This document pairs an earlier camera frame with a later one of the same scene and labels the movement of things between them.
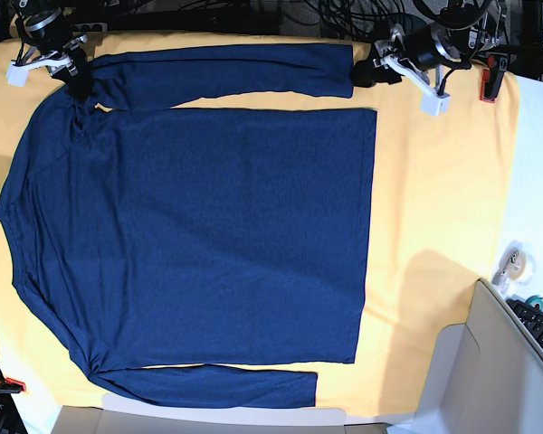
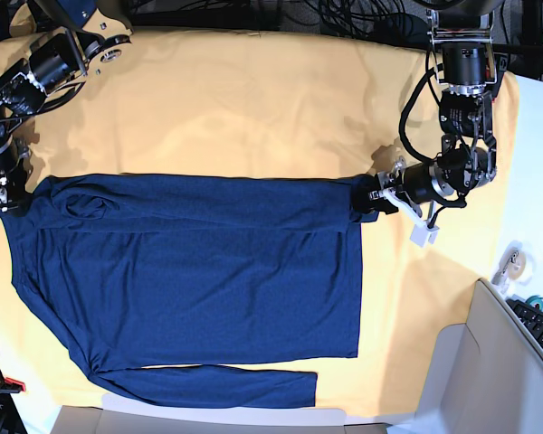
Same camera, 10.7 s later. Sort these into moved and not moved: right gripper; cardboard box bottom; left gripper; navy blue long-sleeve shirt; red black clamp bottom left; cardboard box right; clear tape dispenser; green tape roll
Moved: navy blue long-sleeve shirt; right gripper; left gripper
Not moved: green tape roll; red black clamp bottom left; clear tape dispenser; cardboard box bottom; cardboard box right
